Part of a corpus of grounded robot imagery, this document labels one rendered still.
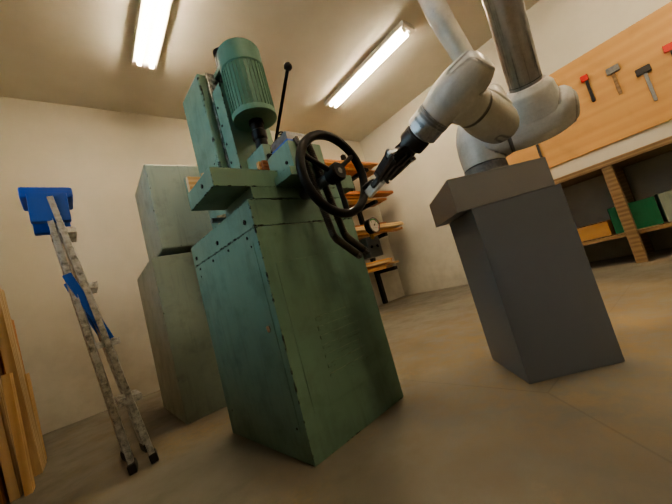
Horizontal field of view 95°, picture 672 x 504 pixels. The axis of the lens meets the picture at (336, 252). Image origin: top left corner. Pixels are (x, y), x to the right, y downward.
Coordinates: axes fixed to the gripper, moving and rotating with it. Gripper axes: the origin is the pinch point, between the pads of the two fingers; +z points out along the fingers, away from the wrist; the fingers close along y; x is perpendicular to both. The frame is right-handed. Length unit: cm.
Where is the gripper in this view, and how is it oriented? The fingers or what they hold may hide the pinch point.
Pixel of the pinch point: (374, 186)
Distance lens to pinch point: 98.7
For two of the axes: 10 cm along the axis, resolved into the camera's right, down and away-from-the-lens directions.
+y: -7.2, 1.3, -6.9
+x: 4.7, 8.1, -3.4
